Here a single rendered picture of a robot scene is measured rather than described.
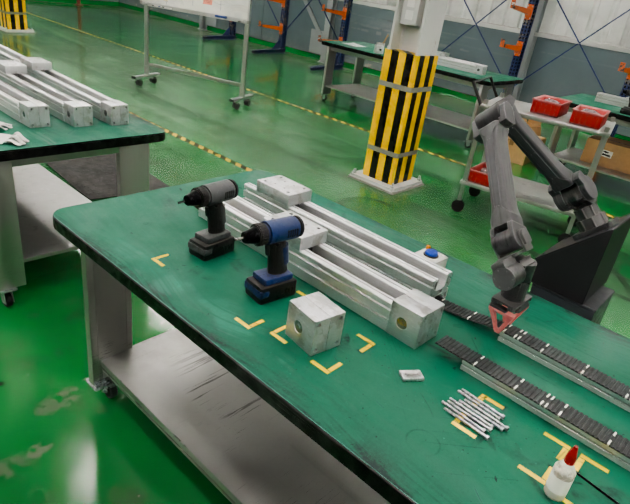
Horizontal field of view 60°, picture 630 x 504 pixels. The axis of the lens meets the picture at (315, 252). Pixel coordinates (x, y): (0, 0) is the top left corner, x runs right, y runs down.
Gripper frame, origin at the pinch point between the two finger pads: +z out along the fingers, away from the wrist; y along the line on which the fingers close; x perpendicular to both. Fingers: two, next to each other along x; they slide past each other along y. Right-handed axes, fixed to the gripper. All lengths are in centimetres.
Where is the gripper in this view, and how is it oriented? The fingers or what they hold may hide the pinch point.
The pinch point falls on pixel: (502, 326)
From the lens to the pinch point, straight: 150.5
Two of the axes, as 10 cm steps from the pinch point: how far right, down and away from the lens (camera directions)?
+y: -6.9, 2.4, -6.8
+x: 7.1, 4.0, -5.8
